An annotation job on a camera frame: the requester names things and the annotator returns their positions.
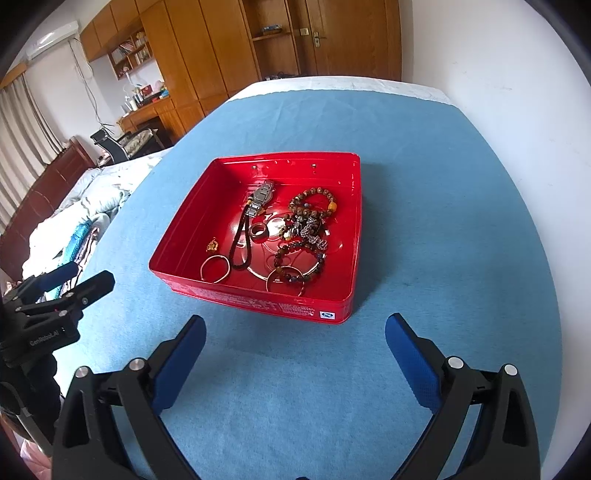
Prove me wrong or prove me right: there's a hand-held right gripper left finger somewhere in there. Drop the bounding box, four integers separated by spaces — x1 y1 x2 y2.
50 315 207 480

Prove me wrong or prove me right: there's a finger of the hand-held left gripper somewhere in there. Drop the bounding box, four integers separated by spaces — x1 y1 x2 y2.
65 270 116 310
34 261 81 293

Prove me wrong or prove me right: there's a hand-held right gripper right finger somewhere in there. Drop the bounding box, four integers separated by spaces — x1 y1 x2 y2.
385 313 541 480

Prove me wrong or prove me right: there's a red tin box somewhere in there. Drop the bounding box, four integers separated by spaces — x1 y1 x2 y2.
148 152 362 326

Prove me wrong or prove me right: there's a black beaded bracelet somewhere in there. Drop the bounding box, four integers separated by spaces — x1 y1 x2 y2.
229 196 259 271

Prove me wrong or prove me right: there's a black bead necklace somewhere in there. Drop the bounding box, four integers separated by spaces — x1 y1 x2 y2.
276 240 326 284

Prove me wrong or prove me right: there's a silver sparkly bracelet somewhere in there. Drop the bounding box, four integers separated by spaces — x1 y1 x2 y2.
295 217 331 252

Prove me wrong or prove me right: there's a carved brown bead bracelet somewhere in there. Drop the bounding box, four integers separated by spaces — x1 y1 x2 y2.
278 213 305 241

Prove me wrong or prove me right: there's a silver wristwatch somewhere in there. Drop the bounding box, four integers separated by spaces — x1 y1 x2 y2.
246 181 276 217

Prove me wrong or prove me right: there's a teal patterned cloth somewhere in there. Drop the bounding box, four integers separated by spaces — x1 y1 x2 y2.
59 220 101 297

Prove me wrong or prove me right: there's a dark wooden headboard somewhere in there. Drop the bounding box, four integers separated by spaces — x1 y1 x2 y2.
0 136 101 283

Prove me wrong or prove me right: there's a white quilt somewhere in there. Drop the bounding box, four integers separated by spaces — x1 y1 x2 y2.
23 154 163 283

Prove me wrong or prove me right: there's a beige curtain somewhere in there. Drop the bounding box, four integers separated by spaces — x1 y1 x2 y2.
0 74 71 232

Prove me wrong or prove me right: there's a black office chair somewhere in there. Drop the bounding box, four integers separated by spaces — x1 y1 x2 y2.
90 129 134 163

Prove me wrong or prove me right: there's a blue blanket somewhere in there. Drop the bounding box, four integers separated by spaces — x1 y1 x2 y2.
69 85 566 480

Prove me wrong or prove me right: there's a wooden desk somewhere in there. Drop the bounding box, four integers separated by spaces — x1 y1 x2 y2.
115 97 185 149

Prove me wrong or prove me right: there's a white air conditioner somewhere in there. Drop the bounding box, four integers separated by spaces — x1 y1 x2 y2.
25 23 78 62

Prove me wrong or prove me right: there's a wooden wardrobe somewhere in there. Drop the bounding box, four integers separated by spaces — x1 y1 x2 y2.
81 0 305 145

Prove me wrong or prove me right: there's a white bed sheet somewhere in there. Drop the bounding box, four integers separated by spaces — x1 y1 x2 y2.
228 75 455 108

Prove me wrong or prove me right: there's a wooden door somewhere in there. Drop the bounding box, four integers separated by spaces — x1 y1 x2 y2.
305 0 403 82

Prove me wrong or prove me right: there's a wall bookshelf with books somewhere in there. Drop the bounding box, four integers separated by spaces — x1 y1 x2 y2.
108 28 155 81

